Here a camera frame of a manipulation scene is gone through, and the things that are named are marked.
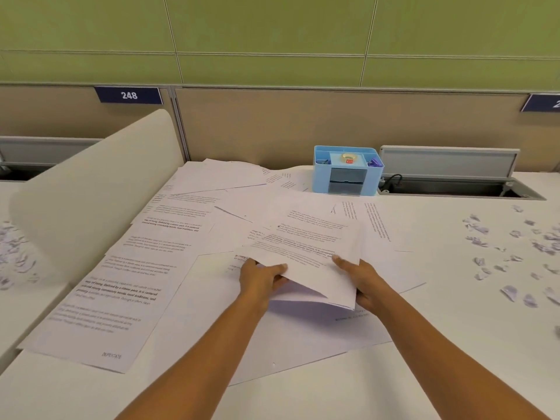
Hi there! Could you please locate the grey partition post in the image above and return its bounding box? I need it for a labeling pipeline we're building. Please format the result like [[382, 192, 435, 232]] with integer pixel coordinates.
[[168, 86, 192, 162]]

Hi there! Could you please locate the grey cable tray lid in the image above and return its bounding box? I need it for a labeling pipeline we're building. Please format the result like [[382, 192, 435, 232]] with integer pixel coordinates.
[[378, 145, 548, 201]]

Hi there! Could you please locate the person's left forearm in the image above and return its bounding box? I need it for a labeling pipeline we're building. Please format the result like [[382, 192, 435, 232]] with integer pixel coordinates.
[[115, 297, 268, 420]]

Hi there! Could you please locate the person's right hand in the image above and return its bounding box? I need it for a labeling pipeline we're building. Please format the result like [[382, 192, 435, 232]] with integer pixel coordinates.
[[331, 254, 394, 318]]

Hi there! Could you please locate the gathered printed sheet bundle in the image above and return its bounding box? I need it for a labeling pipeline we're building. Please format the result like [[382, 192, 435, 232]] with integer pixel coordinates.
[[236, 201, 368, 311]]

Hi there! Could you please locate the white desk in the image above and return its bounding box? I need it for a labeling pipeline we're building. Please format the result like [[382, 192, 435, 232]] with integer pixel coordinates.
[[0, 159, 560, 420], [0, 181, 73, 359]]

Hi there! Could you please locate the heap of paper scraps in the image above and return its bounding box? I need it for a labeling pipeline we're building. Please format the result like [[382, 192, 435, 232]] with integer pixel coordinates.
[[463, 204, 560, 337], [0, 220, 40, 292]]

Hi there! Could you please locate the black cable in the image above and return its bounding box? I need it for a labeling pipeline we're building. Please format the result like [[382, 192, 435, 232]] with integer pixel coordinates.
[[378, 173, 403, 193]]

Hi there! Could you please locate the beige partition panel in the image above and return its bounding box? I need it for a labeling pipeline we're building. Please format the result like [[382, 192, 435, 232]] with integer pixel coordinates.
[[174, 87, 560, 171], [0, 85, 174, 141]]

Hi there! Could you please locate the white side divider panel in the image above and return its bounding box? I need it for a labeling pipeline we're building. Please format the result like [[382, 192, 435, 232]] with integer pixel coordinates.
[[8, 108, 187, 287]]

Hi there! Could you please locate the person's right forearm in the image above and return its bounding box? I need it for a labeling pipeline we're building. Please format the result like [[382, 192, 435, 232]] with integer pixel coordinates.
[[374, 292, 550, 420]]

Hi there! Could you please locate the person's left hand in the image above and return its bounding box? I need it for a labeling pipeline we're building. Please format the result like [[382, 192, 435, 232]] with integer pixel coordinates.
[[238, 257, 289, 313]]

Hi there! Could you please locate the left desk cable tray lid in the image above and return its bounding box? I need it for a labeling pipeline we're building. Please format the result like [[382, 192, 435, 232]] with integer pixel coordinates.
[[0, 136, 104, 182]]

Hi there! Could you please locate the pile of printed papers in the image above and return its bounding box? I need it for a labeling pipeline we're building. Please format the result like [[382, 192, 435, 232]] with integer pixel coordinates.
[[17, 158, 428, 387]]

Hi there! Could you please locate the blue desk organizer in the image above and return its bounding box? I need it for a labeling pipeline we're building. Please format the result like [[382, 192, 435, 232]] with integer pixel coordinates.
[[312, 145, 385, 197]]

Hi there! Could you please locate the blue number sign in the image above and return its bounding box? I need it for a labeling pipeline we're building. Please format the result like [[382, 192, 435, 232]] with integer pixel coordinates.
[[94, 86, 163, 105], [520, 93, 560, 113]]

